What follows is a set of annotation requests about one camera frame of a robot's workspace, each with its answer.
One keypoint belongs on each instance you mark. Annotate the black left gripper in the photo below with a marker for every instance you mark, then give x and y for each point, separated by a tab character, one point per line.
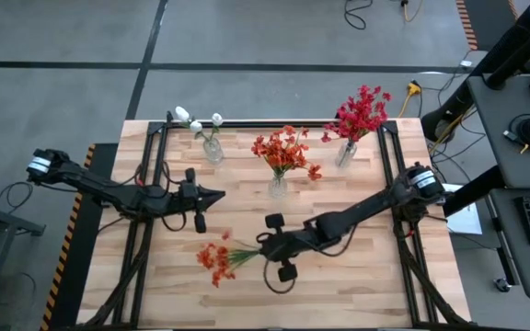
191	197

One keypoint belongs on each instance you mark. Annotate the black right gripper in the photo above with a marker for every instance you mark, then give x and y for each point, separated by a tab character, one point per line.
283	246

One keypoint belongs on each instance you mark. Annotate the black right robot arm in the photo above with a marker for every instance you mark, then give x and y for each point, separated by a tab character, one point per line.
361	213

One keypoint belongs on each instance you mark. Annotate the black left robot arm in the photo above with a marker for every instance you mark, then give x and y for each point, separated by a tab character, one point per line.
108	190

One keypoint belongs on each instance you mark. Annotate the clear glass bottle vase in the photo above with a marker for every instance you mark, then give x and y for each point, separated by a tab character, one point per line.
213	154

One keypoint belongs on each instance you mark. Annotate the clear faceted glass vase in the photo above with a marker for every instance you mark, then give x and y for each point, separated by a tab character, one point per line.
278	188

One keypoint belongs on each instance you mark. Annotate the clear diamond-pattern glass vase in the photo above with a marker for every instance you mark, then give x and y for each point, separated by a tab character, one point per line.
345	156

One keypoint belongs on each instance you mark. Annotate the white paper sheet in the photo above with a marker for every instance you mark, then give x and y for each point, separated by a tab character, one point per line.
465	220

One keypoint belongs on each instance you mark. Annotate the black desk leg bar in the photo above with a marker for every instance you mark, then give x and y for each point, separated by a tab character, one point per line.
476	188

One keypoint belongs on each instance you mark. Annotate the black caster wheel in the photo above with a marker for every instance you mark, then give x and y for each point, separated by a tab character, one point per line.
503	285

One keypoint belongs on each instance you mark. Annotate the grey desk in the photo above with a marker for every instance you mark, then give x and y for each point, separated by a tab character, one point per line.
513	266
499	138

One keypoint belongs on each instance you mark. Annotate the white power adapter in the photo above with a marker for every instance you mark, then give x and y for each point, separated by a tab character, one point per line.
466	64

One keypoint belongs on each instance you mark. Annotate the orange black hazard strip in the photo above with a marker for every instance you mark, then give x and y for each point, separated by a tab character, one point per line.
466	25

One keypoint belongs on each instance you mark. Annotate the black tower fan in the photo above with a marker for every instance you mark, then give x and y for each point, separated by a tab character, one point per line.
513	34

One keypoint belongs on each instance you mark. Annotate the black metal table frame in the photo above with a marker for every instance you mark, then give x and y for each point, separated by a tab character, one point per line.
237	123

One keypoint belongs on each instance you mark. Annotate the black frame bracket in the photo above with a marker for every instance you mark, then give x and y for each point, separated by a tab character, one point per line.
169	118

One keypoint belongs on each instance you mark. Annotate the black base plate hazard stripe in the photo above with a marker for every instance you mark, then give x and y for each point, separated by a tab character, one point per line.
85	257

